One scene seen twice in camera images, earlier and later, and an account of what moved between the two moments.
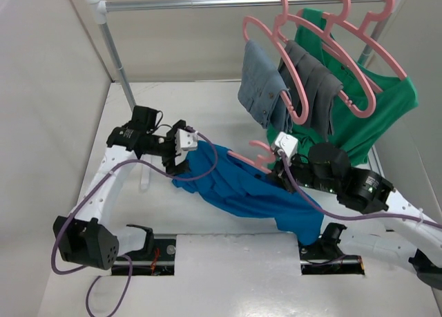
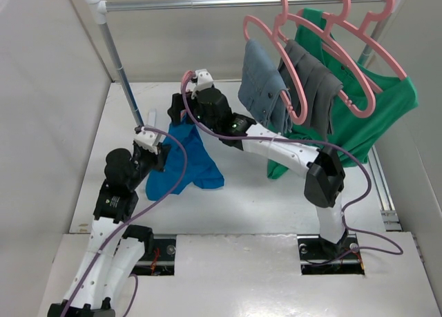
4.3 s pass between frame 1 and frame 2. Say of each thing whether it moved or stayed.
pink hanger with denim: stayed
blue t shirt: moved
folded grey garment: stayed
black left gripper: moved
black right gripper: moved
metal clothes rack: stayed
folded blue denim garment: stayed
